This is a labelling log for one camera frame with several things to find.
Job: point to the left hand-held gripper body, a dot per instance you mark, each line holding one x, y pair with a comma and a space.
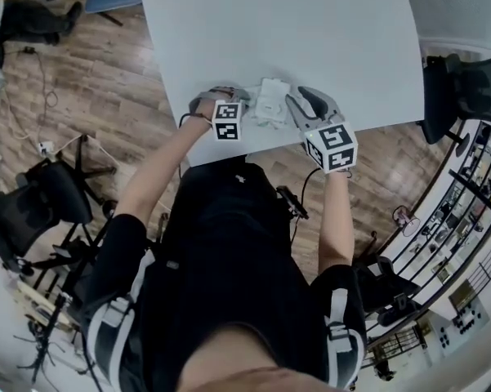
228, 123

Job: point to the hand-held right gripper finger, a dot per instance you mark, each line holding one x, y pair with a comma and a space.
299, 114
324, 102

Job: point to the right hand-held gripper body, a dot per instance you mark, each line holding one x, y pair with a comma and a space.
335, 147

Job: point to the person's right forearm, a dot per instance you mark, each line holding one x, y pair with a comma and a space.
337, 219

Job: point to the person's left forearm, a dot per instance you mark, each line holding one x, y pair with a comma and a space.
163, 166

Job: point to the person's left hand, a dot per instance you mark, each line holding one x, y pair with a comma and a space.
205, 109

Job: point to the black clip-on device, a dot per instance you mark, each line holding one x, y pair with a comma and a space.
292, 202

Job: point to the black mesh office chair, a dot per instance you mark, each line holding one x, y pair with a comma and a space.
457, 92

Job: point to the person's black shirt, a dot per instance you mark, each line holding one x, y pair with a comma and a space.
228, 259

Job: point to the black metal railing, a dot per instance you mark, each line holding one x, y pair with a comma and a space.
465, 202

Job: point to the black swivel chair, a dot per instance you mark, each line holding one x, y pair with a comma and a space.
388, 292

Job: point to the white power strip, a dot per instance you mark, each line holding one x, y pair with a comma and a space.
45, 148

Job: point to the black tripod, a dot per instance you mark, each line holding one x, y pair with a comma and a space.
45, 337

